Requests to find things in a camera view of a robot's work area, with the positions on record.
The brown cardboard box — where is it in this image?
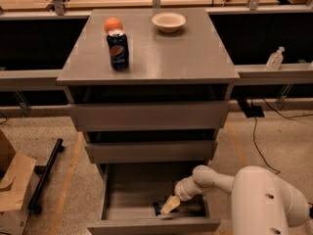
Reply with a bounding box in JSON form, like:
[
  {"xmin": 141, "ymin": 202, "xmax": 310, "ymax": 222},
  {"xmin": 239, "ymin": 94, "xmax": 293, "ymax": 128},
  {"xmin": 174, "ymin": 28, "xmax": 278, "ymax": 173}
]
[{"xmin": 0, "ymin": 131, "xmax": 38, "ymax": 235}]

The black metal bar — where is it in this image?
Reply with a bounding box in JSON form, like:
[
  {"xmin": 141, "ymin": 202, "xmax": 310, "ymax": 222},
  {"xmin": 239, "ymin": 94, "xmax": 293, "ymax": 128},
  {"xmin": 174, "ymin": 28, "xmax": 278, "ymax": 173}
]
[{"xmin": 27, "ymin": 139, "xmax": 65, "ymax": 214}]

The clear sanitizer pump bottle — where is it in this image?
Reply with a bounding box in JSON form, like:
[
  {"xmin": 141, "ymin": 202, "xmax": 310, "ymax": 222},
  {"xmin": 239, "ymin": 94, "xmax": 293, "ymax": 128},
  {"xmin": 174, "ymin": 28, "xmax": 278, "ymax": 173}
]
[{"xmin": 266, "ymin": 46, "xmax": 285, "ymax": 71}]

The dark blue rxbar wrapper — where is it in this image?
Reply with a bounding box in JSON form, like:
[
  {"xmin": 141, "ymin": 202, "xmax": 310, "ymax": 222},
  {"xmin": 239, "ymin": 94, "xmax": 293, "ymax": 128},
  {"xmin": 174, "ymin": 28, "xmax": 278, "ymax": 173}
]
[{"xmin": 153, "ymin": 201, "xmax": 165, "ymax": 215}]

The orange fruit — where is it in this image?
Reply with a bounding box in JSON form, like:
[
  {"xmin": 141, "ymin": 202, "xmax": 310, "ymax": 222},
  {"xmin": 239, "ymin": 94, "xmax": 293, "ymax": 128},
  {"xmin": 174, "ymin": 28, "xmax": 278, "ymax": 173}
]
[{"xmin": 104, "ymin": 17, "xmax": 123, "ymax": 33}]

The grey metal rail frame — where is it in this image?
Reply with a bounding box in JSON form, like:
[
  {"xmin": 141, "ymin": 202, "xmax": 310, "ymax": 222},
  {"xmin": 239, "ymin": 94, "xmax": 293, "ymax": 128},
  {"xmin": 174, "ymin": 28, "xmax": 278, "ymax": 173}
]
[{"xmin": 0, "ymin": 8, "xmax": 313, "ymax": 90}]

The blue pepsi can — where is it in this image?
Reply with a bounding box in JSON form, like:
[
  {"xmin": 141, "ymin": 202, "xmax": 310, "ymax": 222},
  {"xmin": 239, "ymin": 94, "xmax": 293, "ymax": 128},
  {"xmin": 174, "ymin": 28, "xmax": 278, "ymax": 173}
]
[{"xmin": 107, "ymin": 28, "xmax": 129, "ymax": 71}]

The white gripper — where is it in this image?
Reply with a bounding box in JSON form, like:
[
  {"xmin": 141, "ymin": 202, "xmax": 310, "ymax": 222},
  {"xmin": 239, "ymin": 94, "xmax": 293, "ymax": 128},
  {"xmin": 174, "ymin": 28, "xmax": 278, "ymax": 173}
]
[{"xmin": 160, "ymin": 176, "xmax": 200, "ymax": 214}]

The grey open bottom drawer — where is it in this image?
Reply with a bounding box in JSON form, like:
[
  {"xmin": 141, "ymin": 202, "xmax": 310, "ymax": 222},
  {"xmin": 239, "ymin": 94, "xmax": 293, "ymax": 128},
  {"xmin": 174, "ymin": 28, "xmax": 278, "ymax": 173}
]
[{"xmin": 87, "ymin": 162, "xmax": 220, "ymax": 235}]

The grey top drawer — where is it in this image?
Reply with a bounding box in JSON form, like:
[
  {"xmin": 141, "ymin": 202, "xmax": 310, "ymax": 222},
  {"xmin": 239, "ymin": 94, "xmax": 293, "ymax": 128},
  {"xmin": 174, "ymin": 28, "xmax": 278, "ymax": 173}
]
[{"xmin": 68, "ymin": 101, "xmax": 228, "ymax": 132}]

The grey middle drawer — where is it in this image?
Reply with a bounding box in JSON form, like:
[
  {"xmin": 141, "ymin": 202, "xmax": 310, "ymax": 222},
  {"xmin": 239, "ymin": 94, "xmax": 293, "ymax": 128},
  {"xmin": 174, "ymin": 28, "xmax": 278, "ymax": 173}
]
[{"xmin": 85, "ymin": 140, "xmax": 217, "ymax": 164}]

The grey drawer cabinet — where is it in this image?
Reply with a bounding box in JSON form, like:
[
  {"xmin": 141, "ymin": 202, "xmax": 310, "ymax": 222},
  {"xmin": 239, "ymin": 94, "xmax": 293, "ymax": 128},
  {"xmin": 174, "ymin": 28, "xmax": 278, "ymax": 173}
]
[{"xmin": 57, "ymin": 8, "xmax": 239, "ymax": 170}]

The white paper bowl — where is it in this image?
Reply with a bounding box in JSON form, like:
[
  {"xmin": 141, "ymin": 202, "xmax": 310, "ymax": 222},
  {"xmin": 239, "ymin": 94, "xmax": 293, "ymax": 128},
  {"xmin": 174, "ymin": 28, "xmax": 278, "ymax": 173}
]
[{"xmin": 152, "ymin": 13, "xmax": 186, "ymax": 33}]

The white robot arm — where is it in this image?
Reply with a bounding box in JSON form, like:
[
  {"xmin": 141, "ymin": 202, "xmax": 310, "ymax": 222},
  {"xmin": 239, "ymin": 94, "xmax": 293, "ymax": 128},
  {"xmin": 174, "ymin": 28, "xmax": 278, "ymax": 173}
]
[{"xmin": 160, "ymin": 165, "xmax": 310, "ymax": 235}]

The black floor cable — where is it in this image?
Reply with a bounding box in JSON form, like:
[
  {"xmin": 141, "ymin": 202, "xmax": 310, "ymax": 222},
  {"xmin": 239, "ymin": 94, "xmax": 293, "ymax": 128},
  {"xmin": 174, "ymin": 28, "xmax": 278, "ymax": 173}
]
[{"xmin": 250, "ymin": 98, "xmax": 313, "ymax": 175}]

